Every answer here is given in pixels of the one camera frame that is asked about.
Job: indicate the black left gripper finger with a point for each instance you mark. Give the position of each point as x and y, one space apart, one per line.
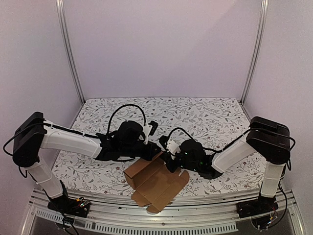
150 156
154 148

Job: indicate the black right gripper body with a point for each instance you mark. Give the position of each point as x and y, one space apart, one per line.
171 159

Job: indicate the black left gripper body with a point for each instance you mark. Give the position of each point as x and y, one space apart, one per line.
128 151

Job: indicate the brown cardboard paper box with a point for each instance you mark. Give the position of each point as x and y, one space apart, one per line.
154 185

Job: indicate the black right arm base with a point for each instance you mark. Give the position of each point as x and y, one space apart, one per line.
256 206

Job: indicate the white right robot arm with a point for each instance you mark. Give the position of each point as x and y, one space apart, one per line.
268 138

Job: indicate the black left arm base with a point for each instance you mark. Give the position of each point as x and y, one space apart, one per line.
65 205

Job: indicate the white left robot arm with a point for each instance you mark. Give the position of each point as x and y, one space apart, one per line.
37 133

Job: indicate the floral patterned table mat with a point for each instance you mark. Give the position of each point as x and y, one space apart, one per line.
214 122

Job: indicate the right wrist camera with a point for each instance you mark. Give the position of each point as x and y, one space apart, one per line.
188 151

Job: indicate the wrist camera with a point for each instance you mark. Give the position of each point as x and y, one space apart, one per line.
130 132
188 151

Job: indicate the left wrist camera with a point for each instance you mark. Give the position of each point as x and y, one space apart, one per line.
130 132

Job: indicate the aluminium front rail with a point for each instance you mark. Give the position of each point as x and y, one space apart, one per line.
198 215

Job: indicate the left aluminium frame post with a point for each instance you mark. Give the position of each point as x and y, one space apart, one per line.
68 50

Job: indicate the aluminium frame post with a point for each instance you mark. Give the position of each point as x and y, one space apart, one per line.
68 50
256 50

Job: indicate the right aluminium frame post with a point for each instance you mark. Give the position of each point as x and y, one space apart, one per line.
256 50

